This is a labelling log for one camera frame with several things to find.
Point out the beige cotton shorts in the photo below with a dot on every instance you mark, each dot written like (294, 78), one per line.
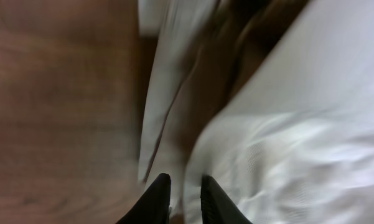
(273, 99)

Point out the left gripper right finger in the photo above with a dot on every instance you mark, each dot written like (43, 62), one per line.
(216, 206)

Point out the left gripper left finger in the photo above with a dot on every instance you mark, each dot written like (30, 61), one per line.
(153, 205)

